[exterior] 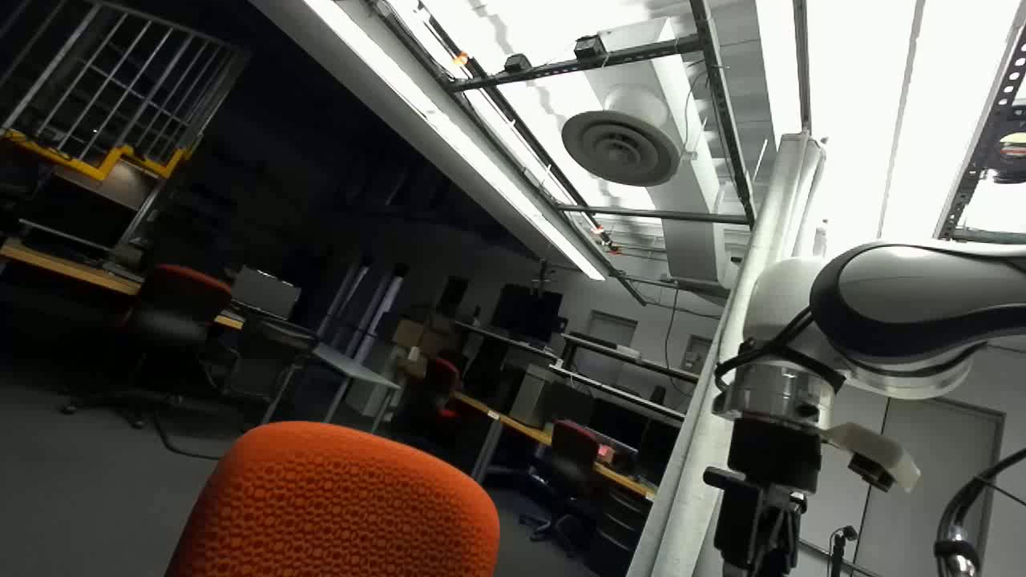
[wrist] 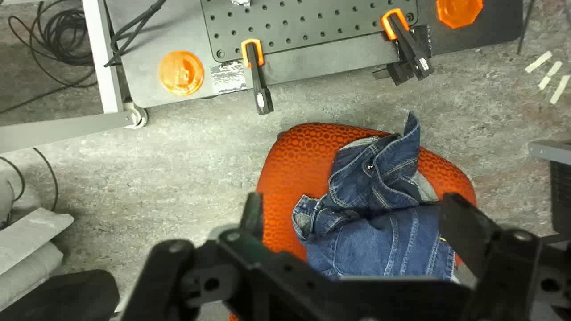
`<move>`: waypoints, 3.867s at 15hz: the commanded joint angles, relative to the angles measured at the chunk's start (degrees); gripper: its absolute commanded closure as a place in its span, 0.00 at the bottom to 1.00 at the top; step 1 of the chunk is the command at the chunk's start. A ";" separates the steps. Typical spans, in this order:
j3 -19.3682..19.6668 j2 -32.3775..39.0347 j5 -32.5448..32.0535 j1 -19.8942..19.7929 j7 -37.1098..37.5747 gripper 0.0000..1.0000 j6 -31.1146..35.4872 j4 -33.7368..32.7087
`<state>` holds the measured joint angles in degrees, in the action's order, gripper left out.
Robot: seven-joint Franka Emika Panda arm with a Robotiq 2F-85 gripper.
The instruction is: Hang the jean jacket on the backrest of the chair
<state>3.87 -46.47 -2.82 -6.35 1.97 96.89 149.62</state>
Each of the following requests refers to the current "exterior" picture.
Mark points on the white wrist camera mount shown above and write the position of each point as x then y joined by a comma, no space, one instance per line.
868,453

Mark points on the black ceiling rail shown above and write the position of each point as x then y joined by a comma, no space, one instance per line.
641,51

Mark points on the round ceiling air diffuser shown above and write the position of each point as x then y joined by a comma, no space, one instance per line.
619,149

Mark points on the grey door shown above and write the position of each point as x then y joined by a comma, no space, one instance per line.
930,481

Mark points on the black camera tripod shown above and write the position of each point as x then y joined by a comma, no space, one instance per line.
718,479

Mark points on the black ceiling sensor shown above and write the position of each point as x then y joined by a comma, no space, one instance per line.
516,64
591,47

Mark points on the black computer monitor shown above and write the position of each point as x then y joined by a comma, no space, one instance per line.
526,313

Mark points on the orange fabric office chair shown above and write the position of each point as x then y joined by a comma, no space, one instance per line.
331,501

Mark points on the red office chair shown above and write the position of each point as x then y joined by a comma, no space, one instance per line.
578,437
444,378
187,288

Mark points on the long fluorescent ceiling light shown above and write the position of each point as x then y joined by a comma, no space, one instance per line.
459,132

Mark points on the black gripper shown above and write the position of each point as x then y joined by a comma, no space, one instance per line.
772,453

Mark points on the white grid window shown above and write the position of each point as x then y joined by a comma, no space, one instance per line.
117,82

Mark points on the grey computer monitor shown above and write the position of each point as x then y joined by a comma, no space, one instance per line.
262,293

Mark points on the grey metal table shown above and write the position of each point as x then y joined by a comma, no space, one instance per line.
353,369

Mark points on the long wooden workbench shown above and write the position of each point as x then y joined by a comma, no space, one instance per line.
513,423

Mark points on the black perforated metal rail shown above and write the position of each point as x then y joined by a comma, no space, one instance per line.
989,121

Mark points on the yellow metal beam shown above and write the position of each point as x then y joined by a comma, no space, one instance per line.
106,165

